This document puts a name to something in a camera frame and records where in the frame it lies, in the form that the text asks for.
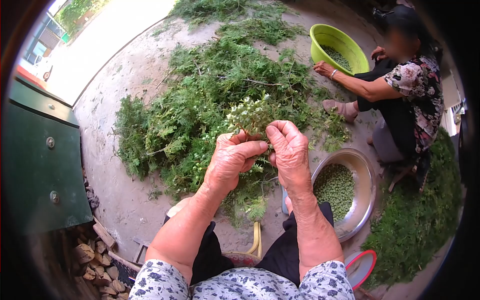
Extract person's right hand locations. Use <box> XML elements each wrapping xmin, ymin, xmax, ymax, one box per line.
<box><xmin>265</xmin><ymin>120</ymin><xmax>314</xmax><ymax>194</ymax></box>

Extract person's left hand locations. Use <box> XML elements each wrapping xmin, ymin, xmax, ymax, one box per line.
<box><xmin>203</xmin><ymin>130</ymin><xmax>269</xmax><ymax>196</ymax></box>

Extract person's right fingers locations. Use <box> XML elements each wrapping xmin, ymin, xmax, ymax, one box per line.
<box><xmin>275</xmin><ymin>120</ymin><xmax>309</xmax><ymax>145</ymax></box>

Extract person's right index finger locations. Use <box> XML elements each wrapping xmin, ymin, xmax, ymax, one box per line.
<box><xmin>265</xmin><ymin>125</ymin><xmax>290</xmax><ymax>158</ymax></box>

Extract person's left index finger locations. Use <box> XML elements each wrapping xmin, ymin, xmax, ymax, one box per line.
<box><xmin>219</xmin><ymin>130</ymin><xmax>262</xmax><ymax>147</ymax></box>

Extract person's left thumb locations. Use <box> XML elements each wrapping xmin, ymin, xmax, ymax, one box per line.
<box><xmin>234</xmin><ymin>140</ymin><xmax>269</xmax><ymax>160</ymax></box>

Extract person's left fingers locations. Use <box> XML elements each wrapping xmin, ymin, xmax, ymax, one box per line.
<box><xmin>240</xmin><ymin>156</ymin><xmax>260</xmax><ymax>174</ymax></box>

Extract green sprig with pale seeds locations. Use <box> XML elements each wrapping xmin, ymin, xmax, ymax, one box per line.
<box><xmin>225</xmin><ymin>94</ymin><xmax>275</xmax><ymax>140</ymax></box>

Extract pile of green leafy branches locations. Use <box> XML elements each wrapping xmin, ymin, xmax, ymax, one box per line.
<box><xmin>112</xmin><ymin>0</ymin><xmax>351</xmax><ymax>229</ymax></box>

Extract pile of green seeds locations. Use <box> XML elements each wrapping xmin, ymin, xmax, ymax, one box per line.
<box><xmin>313</xmin><ymin>164</ymin><xmax>355</xmax><ymax>223</ymax></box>
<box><xmin>320</xmin><ymin>45</ymin><xmax>353</xmax><ymax>73</ymax></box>

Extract yellow framed stool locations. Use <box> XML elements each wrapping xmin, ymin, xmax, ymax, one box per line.
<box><xmin>222</xmin><ymin>221</ymin><xmax>263</xmax><ymax>268</ymax></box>

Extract person's legs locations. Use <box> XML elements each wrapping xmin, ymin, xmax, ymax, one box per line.
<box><xmin>164</xmin><ymin>185</ymin><xmax>335</xmax><ymax>286</ymax></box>

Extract lime green plastic basin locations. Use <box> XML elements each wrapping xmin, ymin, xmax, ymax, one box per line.
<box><xmin>309</xmin><ymin>23</ymin><xmax>370</xmax><ymax>77</ymax></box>

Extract steel bowl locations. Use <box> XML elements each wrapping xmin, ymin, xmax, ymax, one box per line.
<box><xmin>311</xmin><ymin>148</ymin><xmax>377</xmax><ymax>243</ymax></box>

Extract low wooden stool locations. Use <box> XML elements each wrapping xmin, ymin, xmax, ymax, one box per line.
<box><xmin>378</xmin><ymin>157</ymin><xmax>432</xmax><ymax>194</ymax></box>

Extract person's body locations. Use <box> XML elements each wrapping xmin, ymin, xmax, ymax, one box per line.
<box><xmin>128</xmin><ymin>259</ymin><xmax>356</xmax><ymax>300</ymax></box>

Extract heap of stripped green twigs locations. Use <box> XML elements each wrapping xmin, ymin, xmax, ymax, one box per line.
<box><xmin>361</xmin><ymin>127</ymin><xmax>463</xmax><ymax>290</ymax></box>

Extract stack of firewood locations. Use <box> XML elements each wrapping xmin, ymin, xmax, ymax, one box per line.
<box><xmin>70</xmin><ymin>221</ymin><xmax>131</xmax><ymax>300</ymax></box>

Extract dark green metal cabinet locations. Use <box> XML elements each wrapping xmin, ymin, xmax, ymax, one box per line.
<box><xmin>3</xmin><ymin>78</ymin><xmax>94</xmax><ymax>235</ymax></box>

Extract white vehicle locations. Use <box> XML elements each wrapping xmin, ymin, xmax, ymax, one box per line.
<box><xmin>19</xmin><ymin>55</ymin><xmax>54</xmax><ymax>82</ymax></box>

